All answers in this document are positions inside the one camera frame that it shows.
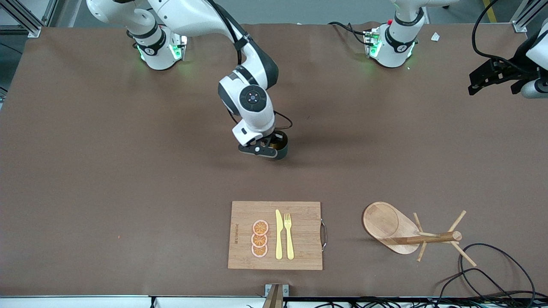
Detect yellow plastic fork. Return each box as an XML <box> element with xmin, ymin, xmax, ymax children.
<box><xmin>284</xmin><ymin>213</ymin><xmax>295</xmax><ymax>260</ymax></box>

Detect wooden cup rack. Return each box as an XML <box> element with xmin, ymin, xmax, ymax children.
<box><xmin>363</xmin><ymin>201</ymin><xmax>477</xmax><ymax>267</ymax></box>

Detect aluminium camera mount profile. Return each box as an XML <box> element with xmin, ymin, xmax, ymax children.
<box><xmin>262</xmin><ymin>284</ymin><xmax>289</xmax><ymax>308</ymax></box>

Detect bamboo cutting board metal handle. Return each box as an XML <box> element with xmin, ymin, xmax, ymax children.
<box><xmin>228</xmin><ymin>201</ymin><xmax>328</xmax><ymax>271</ymax></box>

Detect black base cable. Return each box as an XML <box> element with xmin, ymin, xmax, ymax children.
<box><xmin>329</xmin><ymin>21</ymin><xmax>369</xmax><ymax>45</ymax></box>

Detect yellow plastic knife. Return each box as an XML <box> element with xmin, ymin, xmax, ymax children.
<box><xmin>275</xmin><ymin>209</ymin><xmax>283</xmax><ymax>260</ymax></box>

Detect black looped cable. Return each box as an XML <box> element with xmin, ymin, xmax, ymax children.
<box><xmin>436</xmin><ymin>269</ymin><xmax>536</xmax><ymax>308</ymax></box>
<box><xmin>459</xmin><ymin>243</ymin><xmax>536</xmax><ymax>308</ymax></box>

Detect teal cup yellow inside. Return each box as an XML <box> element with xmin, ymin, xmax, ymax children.
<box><xmin>272</xmin><ymin>130</ymin><xmax>289</xmax><ymax>161</ymax></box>

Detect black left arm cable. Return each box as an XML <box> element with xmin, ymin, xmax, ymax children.
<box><xmin>471</xmin><ymin>0</ymin><xmax>523</xmax><ymax>71</ymax></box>

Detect aluminium frame profile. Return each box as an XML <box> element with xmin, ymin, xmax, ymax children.
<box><xmin>0</xmin><ymin>0</ymin><xmax>43</xmax><ymax>38</ymax></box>
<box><xmin>512</xmin><ymin>0</ymin><xmax>548</xmax><ymax>33</ymax></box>

